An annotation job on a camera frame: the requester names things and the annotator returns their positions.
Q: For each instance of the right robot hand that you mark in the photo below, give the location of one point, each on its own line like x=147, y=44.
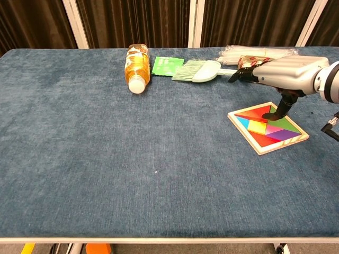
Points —
x=291, y=71

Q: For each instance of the black caster wheel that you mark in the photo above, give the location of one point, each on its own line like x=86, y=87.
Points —
x=281, y=249

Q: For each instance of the blue tangram triangle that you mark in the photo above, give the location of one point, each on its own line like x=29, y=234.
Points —
x=243, y=122

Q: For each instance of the brown red snack pack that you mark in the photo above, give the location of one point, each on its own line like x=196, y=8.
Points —
x=247, y=61

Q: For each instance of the dark brown curtain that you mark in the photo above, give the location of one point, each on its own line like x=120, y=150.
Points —
x=254, y=23
x=137, y=23
x=34, y=23
x=328, y=18

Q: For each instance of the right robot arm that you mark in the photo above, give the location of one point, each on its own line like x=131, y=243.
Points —
x=331, y=84

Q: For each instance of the wooden tangram puzzle board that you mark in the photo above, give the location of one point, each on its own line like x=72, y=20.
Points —
x=262, y=150

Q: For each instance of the amber tea plastic bottle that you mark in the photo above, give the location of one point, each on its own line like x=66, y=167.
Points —
x=137, y=68

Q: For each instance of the green foil packet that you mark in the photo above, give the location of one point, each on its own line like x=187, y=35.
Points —
x=165, y=66

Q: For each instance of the blue table cloth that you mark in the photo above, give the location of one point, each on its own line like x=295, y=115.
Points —
x=132, y=158

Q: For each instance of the yellow tangram square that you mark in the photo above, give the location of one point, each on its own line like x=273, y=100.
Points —
x=257, y=127

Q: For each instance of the mint green hand brush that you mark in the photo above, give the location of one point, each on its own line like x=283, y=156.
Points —
x=204, y=72

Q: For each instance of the purple tangram parallelogram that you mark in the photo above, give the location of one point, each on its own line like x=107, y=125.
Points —
x=284, y=135

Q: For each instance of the red triangle puzzle piece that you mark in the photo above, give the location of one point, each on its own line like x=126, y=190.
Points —
x=254, y=113

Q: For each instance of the green tangram triangle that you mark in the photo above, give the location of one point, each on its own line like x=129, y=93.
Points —
x=287, y=127

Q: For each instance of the orange box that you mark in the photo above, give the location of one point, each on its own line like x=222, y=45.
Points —
x=98, y=249

